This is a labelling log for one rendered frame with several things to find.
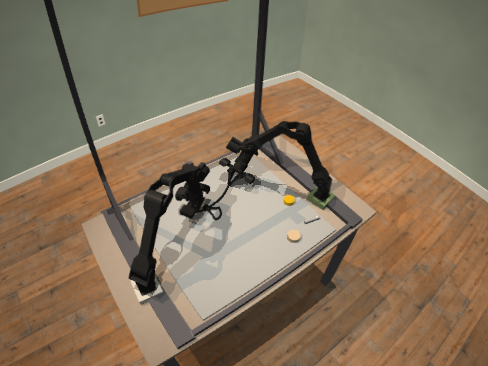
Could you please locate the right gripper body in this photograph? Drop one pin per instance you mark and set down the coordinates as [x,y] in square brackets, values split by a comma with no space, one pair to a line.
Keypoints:
[189,209]

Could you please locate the tan wooden disc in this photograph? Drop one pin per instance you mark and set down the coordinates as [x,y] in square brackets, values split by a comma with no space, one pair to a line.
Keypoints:
[293,236]

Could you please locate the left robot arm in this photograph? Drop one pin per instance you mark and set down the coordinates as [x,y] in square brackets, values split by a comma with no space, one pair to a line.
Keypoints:
[303,136]

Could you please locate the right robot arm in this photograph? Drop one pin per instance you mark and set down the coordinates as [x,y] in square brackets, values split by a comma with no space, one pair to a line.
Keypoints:
[155,205]

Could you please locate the black knotted rope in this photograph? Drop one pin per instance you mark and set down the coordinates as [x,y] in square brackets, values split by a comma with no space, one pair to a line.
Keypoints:
[205,207]

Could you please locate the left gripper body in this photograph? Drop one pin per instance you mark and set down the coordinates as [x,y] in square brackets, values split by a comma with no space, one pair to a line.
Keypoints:
[239,167]

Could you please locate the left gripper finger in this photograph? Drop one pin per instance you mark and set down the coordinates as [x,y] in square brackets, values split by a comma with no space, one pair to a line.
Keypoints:
[230,176]
[235,178]

